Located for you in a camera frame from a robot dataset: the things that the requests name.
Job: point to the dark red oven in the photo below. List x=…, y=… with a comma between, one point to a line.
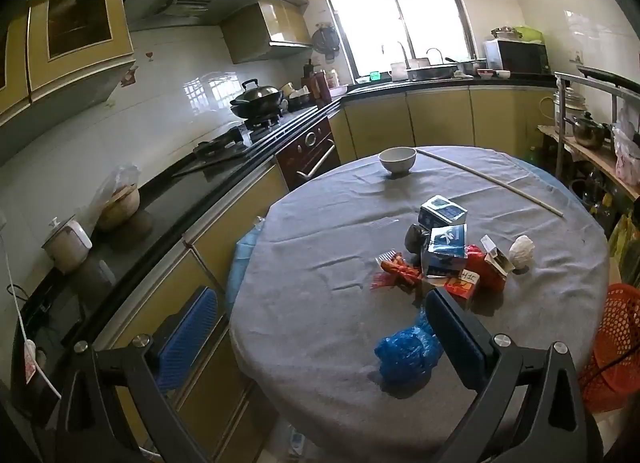
x=307, y=148

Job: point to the knife block with bottles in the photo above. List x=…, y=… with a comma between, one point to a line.
x=314, y=83

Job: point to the microwave oven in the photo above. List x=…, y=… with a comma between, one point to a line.
x=517, y=57

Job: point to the red snack wrapper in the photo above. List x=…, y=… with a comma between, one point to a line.
x=397, y=273

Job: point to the black wok with lid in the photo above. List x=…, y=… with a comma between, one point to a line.
x=257, y=98

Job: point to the white bowl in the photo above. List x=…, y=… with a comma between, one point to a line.
x=397, y=160

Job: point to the clay pot in plastic bag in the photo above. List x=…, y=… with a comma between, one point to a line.
x=117, y=203

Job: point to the dark wrapper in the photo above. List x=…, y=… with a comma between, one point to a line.
x=415, y=238

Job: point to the long wooden stick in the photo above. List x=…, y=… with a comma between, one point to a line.
x=490, y=180

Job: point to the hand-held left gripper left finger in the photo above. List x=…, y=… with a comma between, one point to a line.
x=187, y=338

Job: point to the steel pot with lid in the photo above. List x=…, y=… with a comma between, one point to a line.
x=587, y=132

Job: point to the metal wash basin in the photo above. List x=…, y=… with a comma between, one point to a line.
x=430, y=72

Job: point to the red plastic basket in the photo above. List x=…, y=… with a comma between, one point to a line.
x=617, y=323

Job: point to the white paper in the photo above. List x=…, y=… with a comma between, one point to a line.
x=522, y=250

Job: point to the blue and white carton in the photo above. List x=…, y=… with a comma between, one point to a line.
x=445, y=248
x=442, y=210

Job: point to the metal storage rack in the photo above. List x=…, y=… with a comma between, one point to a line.
x=612, y=93

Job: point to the white electric pot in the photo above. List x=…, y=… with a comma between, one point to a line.
x=67, y=245

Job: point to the yellow lower kitchen cabinets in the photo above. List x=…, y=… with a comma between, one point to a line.
x=380, y=118

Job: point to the red cardboard box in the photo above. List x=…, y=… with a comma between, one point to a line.
x=462, y=285

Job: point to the blue plastic bag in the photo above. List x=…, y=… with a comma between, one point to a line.
x=405, y=355

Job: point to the kitchen window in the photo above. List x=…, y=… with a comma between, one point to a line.
x=400, y=8

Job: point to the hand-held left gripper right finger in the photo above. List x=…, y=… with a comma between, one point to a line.
x=455, y=338

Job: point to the yellow small wall cabinet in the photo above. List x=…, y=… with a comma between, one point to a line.
x=265, y=30

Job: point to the yellow-green plastic bag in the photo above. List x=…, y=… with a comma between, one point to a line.
x=625, y=253

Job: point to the green bag on microwave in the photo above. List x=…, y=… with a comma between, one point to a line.
x=530, y=33

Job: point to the white and brown small box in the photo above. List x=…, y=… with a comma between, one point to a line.
x=497, y=258

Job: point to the grey tablecloth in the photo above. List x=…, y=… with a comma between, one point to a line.
x=325, y=343

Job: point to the yellow glass-door upper cabinet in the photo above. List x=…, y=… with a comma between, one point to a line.
x=75, y=43

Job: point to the black kitchen countertop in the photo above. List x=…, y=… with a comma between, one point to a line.
x=165, y=198

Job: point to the gas stove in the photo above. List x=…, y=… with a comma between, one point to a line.
x=225, y=145

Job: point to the red plastic bag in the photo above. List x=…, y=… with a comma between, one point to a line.
x=477, y=263

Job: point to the pink plastic bag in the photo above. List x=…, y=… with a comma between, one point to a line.
x=627, y=153

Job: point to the wall fan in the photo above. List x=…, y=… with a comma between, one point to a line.
x=325, y=42

